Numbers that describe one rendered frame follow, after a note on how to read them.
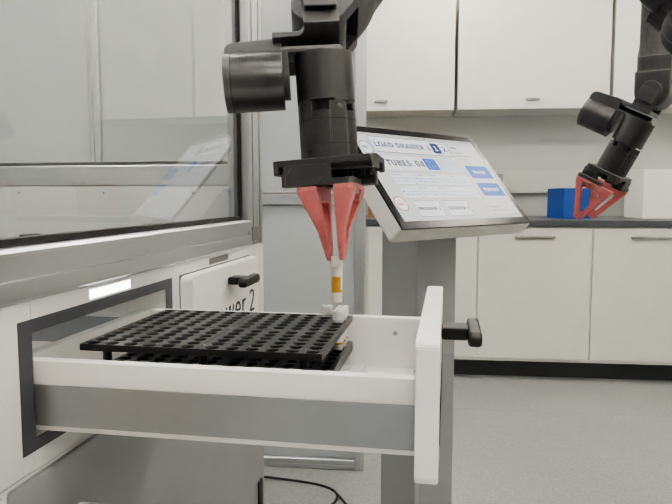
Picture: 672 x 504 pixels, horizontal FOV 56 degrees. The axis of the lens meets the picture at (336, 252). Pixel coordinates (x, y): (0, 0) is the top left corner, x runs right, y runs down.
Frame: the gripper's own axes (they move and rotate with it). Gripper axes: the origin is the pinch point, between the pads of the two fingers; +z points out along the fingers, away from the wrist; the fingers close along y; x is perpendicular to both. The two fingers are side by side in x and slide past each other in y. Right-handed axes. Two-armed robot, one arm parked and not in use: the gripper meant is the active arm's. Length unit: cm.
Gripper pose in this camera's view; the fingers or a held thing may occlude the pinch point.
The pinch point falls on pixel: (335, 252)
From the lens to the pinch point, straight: 63.3
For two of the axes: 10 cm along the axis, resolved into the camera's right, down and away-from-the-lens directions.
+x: 2.0, -0.4, 9.8
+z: 0.7, 10.0, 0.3
